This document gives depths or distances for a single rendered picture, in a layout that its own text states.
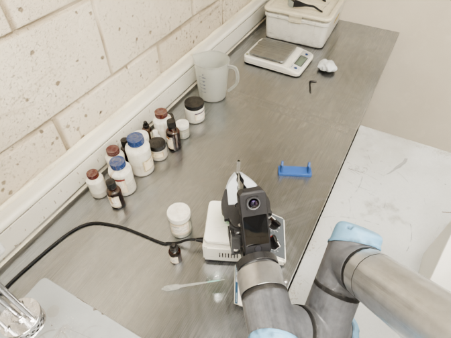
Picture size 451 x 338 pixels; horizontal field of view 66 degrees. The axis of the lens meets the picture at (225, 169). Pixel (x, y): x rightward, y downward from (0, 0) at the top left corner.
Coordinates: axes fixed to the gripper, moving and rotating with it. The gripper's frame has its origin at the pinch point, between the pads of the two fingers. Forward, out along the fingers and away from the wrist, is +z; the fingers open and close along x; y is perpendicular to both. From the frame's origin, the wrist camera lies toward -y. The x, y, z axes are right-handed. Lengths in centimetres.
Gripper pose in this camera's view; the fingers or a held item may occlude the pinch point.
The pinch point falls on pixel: (238, 175)
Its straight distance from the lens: 71.0
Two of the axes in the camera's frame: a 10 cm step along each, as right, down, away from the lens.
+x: 9.9, -1.1, 1.0
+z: -1.4, -7.1, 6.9
